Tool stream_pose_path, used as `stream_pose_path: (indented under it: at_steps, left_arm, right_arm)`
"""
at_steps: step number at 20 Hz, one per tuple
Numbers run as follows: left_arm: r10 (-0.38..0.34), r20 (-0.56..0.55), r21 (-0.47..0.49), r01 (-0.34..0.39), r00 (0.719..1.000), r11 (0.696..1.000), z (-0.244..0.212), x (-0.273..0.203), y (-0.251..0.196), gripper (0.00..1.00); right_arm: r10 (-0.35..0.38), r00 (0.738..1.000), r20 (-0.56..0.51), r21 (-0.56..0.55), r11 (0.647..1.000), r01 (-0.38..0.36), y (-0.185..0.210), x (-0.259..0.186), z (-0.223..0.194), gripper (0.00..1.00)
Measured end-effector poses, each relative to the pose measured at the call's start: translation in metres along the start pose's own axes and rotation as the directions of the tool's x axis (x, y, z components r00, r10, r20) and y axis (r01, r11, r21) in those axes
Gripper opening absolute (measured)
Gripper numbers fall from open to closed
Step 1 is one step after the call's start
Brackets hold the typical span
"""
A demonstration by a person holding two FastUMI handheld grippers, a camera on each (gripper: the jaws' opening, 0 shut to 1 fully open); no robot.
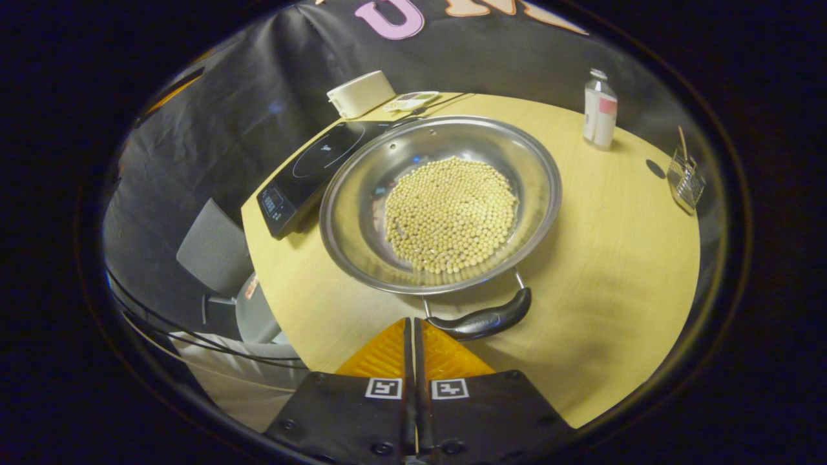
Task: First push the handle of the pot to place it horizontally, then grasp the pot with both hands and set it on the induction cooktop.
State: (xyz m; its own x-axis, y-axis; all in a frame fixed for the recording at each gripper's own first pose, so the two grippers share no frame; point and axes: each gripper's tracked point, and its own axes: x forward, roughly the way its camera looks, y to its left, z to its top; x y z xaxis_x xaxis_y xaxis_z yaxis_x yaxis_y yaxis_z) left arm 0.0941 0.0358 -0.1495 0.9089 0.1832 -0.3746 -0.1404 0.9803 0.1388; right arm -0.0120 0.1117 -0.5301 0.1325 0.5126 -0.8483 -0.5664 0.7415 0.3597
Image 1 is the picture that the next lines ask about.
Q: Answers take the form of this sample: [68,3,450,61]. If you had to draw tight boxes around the white toaster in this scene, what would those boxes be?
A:
[326,70,397,120]

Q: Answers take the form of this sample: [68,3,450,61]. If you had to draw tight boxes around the black power cable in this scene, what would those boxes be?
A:
[388,92,476,127]

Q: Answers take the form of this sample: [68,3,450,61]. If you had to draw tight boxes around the white divided dish of beans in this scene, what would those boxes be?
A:
[384,91,442,114]

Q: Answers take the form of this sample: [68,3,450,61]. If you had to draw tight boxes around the person's light trousers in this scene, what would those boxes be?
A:
[168,331,312,434]

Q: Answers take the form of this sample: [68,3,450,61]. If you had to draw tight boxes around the clear bottle with pink label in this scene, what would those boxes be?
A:
[582,68,619,152]

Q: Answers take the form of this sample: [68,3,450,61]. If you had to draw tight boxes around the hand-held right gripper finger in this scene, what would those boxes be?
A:
[265,318,415,463]
[415,318,576,463]

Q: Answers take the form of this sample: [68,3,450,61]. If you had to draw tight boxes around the heap of yellow soybeans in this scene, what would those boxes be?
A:
[384,156,520,276]

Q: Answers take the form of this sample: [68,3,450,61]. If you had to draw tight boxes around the wire mesh holder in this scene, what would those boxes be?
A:
[666,149,707,216]

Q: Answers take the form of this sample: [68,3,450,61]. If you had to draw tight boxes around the steel pot with black handles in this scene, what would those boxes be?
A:
[319,115,563,342]

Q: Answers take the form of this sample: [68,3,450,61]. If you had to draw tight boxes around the black induction cooktop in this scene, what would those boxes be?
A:
[256,119,414,241]

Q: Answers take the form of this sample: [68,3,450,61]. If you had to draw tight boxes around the thin black cables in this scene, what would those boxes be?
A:
[107,270,308,371]

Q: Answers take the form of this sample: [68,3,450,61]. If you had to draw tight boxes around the grey chair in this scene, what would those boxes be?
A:
[176,198,282,344]

